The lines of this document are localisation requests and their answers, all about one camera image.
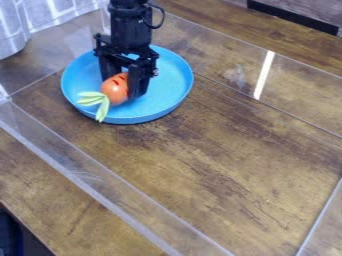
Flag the dark wooden furniture edge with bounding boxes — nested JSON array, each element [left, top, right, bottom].
[[247, 0, 339, 36]]

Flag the clear acrylic enclosure wall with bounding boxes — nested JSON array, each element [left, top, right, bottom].
[[0, 0, 342, 256]]

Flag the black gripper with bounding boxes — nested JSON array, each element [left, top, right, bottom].
[[94, 0, 159, 100]]

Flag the orange toy carrot green leaves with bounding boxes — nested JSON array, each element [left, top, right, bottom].
[[77, 72, 128, 122]]

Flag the blue round plastic tray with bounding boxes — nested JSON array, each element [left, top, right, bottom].
[[60, 45, 194, 125]]

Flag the black cable loop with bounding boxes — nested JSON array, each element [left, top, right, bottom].
[[140, 2, 167, 30]]

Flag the white grey checked curtain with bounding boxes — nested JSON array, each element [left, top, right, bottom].
[[0, 0, 110, 60]]

